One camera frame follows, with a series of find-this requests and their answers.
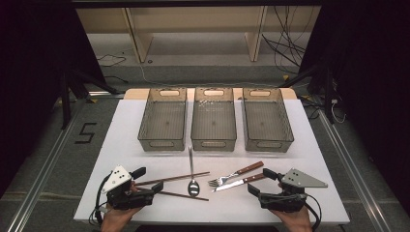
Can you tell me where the black metal frame bar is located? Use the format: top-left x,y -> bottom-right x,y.
72,0 -> 323,8

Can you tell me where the white table sheet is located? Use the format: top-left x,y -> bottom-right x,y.
73,98 -> 351,225

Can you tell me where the right hand-held gripper cable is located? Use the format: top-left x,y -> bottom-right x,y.
303,192 -> 323,231

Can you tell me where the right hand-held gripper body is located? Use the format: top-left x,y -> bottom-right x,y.
257,168 -> 329,213

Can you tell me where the long aluminium floor rail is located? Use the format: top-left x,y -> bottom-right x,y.
317,109 -> 393,232
5,109 -> 85,232

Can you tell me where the fork with wooden handle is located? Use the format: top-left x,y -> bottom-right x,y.
207,160 -> 265,188

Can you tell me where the person's left hand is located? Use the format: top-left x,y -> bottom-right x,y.
100,206 -> 142,232

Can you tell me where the person's right hand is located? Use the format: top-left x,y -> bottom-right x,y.
270,206 -> 313,232

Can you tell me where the black floor cable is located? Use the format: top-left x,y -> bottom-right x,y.
97,53 -> 128,68

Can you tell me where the translucent grey plastic bin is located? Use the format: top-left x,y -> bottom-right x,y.
190,87 -> 238,153
242,87 -> 295,154
137,87 -> 188,153

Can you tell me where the light wooden shelf unit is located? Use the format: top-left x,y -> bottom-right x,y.
75,6 -> 322,64

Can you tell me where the metal spoon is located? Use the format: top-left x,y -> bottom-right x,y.
188,145 -> 201,198

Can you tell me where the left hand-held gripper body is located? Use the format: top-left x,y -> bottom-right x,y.
101,164 -> 156,211

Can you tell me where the white cable with plug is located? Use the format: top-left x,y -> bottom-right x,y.
330,98 -> 347,125

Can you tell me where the black tripod stand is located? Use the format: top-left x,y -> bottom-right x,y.
278,62 -> 337,125
59,69 -> 122,130

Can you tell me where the knife with wooden handle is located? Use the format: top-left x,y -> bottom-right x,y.
212,172 -> 267,193

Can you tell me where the bundle of black cables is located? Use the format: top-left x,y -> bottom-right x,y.
261,5 -> 315,75

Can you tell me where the short aluminium floor rail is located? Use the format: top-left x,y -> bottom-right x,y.
87,91 -> 126,100

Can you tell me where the black curtain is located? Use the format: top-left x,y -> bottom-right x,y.
0,0 -> 107,199
298,0 -> 410,207

